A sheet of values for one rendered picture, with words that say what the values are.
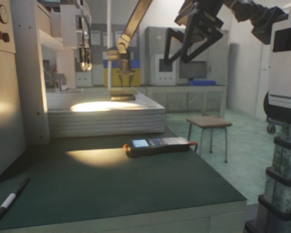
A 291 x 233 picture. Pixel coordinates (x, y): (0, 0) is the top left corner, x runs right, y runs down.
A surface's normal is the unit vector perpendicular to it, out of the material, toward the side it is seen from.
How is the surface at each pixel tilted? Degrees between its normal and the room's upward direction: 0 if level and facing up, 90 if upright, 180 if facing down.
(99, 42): 90
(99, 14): 90
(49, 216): 0
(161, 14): 90
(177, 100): 90
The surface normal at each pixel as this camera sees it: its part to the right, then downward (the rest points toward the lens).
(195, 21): 0.03, 0.51
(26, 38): 0.18, 0.21
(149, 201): 0.00, -0.98
